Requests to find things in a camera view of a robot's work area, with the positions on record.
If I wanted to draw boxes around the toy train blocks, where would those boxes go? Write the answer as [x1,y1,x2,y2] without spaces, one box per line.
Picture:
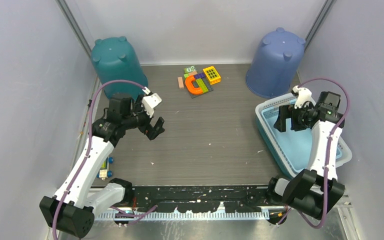
[96,156,114,180]

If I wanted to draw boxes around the teal plastic bucket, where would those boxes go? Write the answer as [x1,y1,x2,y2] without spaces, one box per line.
[91,36,148,87]

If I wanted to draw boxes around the blue plastic bucket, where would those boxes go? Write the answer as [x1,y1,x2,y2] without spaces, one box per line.
[245,27,307,99]

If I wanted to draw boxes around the light blue basket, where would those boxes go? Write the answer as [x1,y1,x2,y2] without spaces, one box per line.
[260,102,344,173]

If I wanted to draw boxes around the teal bottom basket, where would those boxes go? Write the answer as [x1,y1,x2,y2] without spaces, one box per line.
[255,117,292,179]

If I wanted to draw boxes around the orange horseshoe toy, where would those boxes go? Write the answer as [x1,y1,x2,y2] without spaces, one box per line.
[184,75,204,96]

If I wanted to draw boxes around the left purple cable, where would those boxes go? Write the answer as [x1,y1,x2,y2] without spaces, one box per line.
[51,79,158,240]

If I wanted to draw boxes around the green patterned toy tile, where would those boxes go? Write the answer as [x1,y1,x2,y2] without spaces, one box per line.
[183,65,196,74]

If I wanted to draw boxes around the lime green building brick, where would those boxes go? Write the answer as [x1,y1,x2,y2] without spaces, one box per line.
[195,78,209,94]

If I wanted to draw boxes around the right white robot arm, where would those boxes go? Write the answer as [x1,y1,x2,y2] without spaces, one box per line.
[265,91,345,221]

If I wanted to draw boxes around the yellow grid toy block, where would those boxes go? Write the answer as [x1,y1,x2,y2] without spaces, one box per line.
[203,66,222,85]

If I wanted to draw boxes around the white plastic basket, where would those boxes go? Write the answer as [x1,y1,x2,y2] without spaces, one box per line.
[254,92,353,180]

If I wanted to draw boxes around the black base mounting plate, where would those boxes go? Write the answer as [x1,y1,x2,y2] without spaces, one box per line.
[114,185,285,214]

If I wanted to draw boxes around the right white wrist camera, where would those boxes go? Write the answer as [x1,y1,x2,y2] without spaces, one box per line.
[291,85,313,110]

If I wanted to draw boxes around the beige toy block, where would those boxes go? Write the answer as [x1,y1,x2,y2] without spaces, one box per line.
[177,76,184,89]

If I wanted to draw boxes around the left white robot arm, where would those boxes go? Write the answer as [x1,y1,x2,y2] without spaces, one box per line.
[39,92,165,239]

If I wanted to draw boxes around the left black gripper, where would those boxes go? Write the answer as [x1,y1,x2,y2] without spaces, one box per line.
[122,95,165,140]

